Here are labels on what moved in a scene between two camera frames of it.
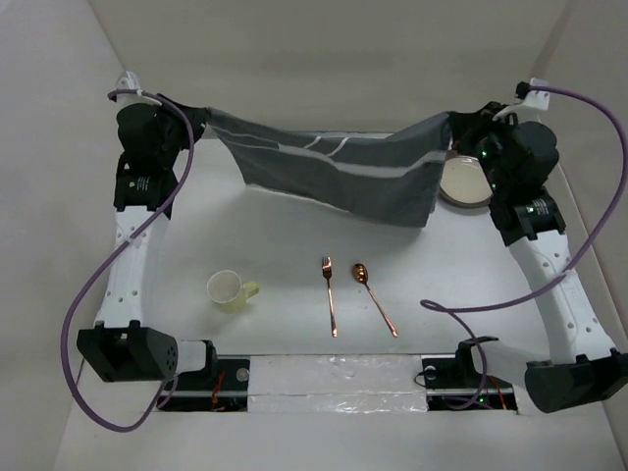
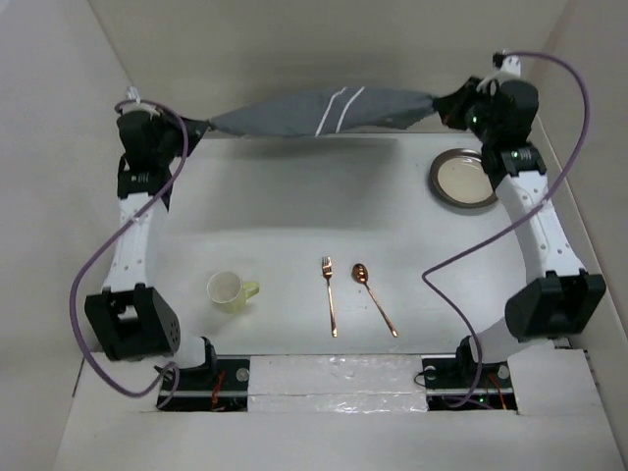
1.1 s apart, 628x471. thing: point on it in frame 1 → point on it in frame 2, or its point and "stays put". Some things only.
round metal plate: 464,182 stays put
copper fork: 327,271 stays put
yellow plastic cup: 227,288 stays put
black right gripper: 467,126 → 450,105
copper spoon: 361,275 stays put
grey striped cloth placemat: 392,177 → 329,112
